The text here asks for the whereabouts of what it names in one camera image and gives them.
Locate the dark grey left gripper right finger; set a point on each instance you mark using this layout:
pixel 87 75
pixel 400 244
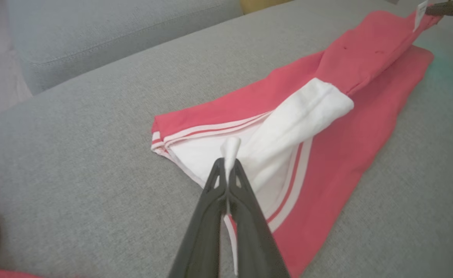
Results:
pixel 253 239

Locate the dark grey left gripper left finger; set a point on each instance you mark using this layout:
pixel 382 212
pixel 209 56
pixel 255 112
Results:
pixel 203 231

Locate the red numbered jersey white sleeves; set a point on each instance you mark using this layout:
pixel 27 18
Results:
pixel 346 135

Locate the grey fabric sofa seat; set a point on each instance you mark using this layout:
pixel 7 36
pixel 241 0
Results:
pixel 95 173

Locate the yellow sofa backrest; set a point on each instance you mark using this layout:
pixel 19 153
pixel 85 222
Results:
pixel 261 4

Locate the light grey sofa cushion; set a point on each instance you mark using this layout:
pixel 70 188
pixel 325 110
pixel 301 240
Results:
pixel 114 34

